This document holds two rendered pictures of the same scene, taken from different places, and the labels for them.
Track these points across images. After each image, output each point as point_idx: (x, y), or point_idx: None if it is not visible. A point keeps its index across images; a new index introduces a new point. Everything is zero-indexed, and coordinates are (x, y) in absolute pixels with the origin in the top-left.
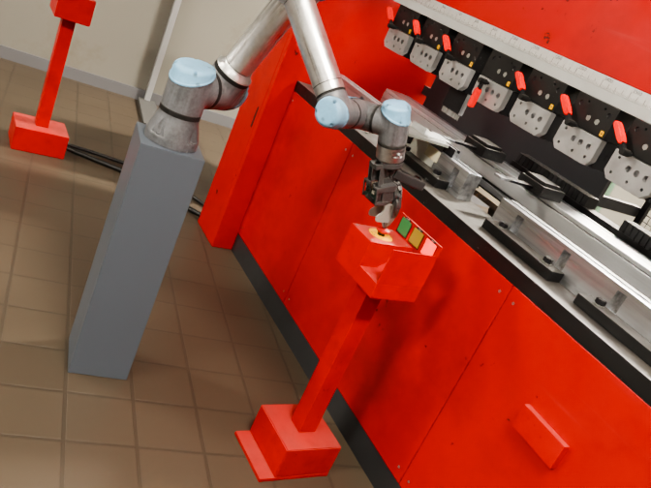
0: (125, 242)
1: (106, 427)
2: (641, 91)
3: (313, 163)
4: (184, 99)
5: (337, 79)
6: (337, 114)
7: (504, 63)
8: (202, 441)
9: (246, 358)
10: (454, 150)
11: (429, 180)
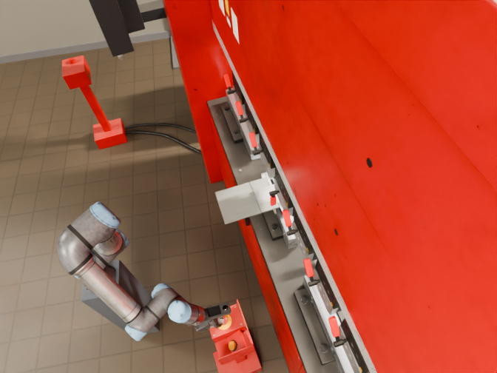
0: (112, 315)
1: (149, 370)
2: (344, 303)
3: (227, 169)
4: None
5: (129, 316)
6: (135, 340)
7: (282, 184)
8: (196, 364)
9: (224, 286)
10: (282, 212)
11: (270, 234)
